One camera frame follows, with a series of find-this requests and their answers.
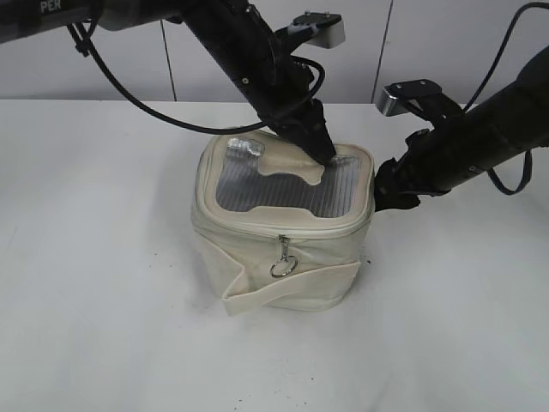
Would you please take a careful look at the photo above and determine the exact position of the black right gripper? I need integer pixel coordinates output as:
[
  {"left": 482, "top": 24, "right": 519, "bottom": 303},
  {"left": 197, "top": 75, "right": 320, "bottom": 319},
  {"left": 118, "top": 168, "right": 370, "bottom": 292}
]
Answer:
[{"left": 374, "top": 81, "right": 548, "bottom": 211}]

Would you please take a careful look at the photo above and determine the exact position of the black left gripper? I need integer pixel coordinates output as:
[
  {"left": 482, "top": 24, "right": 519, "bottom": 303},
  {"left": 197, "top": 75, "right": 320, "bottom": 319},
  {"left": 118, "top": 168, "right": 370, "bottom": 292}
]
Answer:
[{"left": 182, "top": 1, "right": 335, "bottom": 163}]

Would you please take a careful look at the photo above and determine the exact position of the cream insulated lunch bag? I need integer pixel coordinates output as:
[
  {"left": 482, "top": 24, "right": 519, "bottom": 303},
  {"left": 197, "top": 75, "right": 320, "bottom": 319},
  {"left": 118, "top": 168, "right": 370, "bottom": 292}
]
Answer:
[{"left": 191, "top": 131, "right": 375, "bottom": 316}]

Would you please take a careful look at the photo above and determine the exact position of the silver zipper pull with ring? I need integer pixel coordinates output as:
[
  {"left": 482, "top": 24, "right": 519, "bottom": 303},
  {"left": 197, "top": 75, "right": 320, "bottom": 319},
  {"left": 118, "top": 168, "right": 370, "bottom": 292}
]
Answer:
[{"left": 269, "top": 234, "right": 299, "bottom": 279}]

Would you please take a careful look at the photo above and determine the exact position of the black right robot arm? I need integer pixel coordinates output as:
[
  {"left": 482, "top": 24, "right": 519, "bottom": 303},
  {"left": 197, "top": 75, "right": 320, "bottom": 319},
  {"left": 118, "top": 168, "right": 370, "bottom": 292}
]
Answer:
[{"left": 374, "top": 50, "right": 548, "bottom": 211}]

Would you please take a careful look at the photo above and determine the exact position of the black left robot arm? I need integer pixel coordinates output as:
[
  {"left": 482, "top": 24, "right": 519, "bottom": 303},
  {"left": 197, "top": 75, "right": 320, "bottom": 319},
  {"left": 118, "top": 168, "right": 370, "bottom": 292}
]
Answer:
[{"left": 1, "top": 0, "right": 346, "bottom": 166}]

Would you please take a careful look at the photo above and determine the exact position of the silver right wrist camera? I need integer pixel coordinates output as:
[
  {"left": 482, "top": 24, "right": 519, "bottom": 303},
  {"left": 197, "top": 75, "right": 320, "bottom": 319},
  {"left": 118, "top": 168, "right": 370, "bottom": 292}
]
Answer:
[{"left": 376, "top": 79, "right": 463, "bottom": 127}]

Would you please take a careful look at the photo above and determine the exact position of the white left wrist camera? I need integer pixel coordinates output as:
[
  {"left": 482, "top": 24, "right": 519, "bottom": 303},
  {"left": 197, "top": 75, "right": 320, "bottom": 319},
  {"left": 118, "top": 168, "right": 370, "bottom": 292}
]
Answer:
[{"left": 274, "top": 11, "right": 346, "bottom": 52}]

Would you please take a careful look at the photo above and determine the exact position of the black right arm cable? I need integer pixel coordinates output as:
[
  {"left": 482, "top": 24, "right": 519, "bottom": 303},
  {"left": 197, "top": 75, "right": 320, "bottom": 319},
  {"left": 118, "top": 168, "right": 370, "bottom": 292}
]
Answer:
[{"left": 465, "top": 2, "right": 549, "bottom": 194}]

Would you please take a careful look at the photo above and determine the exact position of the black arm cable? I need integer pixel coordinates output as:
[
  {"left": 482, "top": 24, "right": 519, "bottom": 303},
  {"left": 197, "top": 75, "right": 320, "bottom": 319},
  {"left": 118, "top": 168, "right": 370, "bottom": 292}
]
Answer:
[
  {"left": 465, "top": 2, "right": 549, "bottom": 194},
  {"left": 66, "top": 23, "right": 269, "bottom": 130}
]

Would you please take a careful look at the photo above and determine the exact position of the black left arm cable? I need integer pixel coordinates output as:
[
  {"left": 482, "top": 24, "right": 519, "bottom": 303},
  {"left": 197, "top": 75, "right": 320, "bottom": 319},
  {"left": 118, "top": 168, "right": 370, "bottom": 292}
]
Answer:
[{"left": 66, "top": 23, "right": 269, "bottom": 130}]

